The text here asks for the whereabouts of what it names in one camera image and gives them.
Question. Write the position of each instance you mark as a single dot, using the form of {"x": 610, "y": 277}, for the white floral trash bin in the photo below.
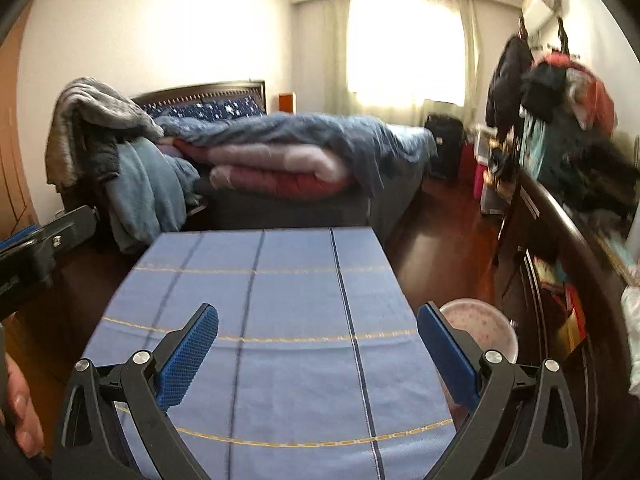
{"x": 488, "y": 326}

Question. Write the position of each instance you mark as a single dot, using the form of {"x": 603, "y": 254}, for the grey blanket pile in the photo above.
{"x": 89, "y": 121}

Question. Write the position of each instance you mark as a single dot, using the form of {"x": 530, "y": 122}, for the white curtain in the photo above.
{"x": 397, "y": 60}

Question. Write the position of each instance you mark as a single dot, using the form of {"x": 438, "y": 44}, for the blue duvet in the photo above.
{"x": 372, "y": 150}

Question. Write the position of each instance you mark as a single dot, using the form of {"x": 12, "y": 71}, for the blue checked tablecloth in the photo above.
{"x": 317, "y": 371}

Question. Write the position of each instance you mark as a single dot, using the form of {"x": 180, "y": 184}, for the dark wooden cabinet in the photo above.
{"x": 556, "y": 284}

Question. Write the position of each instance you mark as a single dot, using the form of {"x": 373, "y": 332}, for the pink storage box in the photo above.
{"x": 479, "y": 180}

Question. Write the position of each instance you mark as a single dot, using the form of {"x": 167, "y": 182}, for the white air conditioner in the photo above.
{"x": 537, "y": 13}

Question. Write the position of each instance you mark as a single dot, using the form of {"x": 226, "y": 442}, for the wooden headboard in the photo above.
{"x": 207, "y": 92}

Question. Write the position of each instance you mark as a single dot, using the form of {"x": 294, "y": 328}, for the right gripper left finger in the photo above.
{"x": 180, "y": 354}

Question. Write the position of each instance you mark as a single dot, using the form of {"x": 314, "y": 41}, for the teal shopping bag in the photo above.
{"x": 534, "y": 146}

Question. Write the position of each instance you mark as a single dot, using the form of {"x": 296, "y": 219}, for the hanging dark jackets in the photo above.
{"x": 517, "y": 84}

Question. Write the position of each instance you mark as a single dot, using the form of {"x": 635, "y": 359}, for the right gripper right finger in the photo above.
{"x": 455, "y": 354}

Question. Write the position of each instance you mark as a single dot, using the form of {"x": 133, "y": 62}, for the white plastic bag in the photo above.
{"x": 630, "y": 304}

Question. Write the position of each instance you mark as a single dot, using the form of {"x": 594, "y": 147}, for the black suitcase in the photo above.
{"x": 448, "y": 134}

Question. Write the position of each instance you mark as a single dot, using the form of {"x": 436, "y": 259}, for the bed with grey sheet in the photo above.
{"x": 234, "y": 210}

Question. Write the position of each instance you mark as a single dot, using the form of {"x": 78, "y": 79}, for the stack of folded dark clothes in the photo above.
{"x": 599, "y": 177}

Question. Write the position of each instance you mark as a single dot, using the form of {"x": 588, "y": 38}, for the person left hand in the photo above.
{"x": 27, "y": 429}

